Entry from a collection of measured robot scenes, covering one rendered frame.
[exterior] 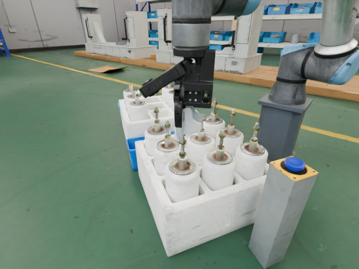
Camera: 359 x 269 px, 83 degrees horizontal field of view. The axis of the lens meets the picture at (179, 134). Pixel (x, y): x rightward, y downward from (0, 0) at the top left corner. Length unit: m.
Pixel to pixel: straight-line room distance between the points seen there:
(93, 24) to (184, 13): 4.64
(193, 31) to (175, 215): 0.42
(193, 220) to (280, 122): 0.59
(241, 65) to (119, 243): 2.28
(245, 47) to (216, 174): 2.19
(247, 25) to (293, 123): 1.82
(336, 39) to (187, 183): 0.64
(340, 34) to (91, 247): 0.99
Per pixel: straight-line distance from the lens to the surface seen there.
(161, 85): 0.45
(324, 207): 0.96
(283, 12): 5.23
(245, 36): 2.64
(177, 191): 0.56
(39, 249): 0.81
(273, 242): 0.62
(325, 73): 0.89
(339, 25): 0.83
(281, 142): 1.01
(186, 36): 0.41
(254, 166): 0.65
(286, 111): 0.96
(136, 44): 3.84
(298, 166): 0.50
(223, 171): 0.58
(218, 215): 0.65
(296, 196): 0.53
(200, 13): 0.41
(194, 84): 0.42
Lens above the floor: 0.59
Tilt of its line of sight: 28 degrees down
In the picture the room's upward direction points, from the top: straight up
